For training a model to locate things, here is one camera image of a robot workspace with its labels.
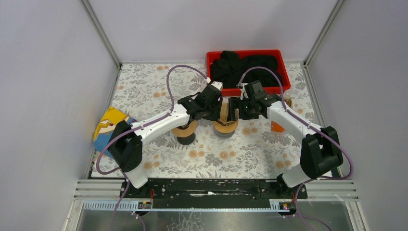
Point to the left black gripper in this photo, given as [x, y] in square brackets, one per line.
[210, 112]

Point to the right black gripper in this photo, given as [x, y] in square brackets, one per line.
[236, 103]

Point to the dark glass carafe red rim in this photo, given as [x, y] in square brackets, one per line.
[186, 140]

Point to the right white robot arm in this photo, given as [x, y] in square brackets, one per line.
[319, 146]

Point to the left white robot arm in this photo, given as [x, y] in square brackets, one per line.
[128, 140]

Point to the black cloth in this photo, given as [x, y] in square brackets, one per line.
[229, 69]

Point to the floral table mat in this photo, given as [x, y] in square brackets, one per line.
[254, 151]

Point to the yellow blue cartoon book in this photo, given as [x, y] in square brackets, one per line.
[106, 126]

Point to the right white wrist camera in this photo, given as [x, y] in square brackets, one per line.
[243, 96]

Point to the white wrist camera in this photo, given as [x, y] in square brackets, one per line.
[243, 96]
[216, 84]

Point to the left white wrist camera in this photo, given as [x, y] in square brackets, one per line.
[216, 84]

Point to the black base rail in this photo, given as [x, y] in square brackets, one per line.
[161, 193]

